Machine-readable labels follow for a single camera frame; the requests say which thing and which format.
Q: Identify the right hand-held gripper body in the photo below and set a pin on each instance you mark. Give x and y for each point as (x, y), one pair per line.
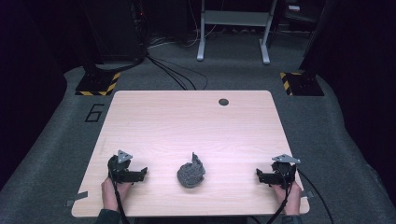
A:
(285, 174)

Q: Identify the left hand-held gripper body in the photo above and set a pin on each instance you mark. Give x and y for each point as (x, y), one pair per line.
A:
(116, 169)

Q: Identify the grey towel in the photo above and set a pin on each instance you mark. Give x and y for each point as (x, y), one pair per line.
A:
(190, 175)

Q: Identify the person's left hand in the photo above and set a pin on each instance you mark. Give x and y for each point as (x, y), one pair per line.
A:
(109, 196)

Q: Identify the person's right hand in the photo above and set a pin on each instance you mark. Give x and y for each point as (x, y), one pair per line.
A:
(292, 200)

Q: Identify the grey tape strip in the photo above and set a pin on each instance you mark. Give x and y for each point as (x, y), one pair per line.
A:
(77, 197)
(307, 194)

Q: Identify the black hazard-striped stand base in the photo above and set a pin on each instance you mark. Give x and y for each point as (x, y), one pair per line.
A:
(303, 84)
(98, 84)

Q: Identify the black cabinet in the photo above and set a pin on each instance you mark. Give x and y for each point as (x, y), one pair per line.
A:
(113, 28)

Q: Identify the white metal desk frame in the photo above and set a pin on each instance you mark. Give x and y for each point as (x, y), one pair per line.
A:
(236, 18)

